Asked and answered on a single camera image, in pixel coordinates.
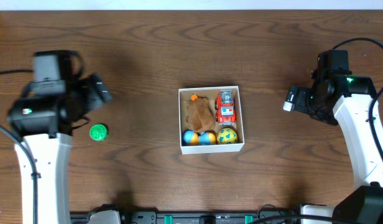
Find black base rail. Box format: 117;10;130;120
70;204;297;224

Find brown plush bear toy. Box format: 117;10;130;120
186;95;215;133

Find green ribbed ball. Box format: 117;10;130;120
89;124;108;141

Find red toy car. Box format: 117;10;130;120
215;90;236;126

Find white cardboard box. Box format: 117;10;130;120
178;86;244;154

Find orange blue duck toy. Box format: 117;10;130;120
182;130;216;146

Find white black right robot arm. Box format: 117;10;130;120
283;50;383;223

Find yellow ball blue letters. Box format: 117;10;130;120
216;128;238;144

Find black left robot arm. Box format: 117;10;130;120
7;50;112;223

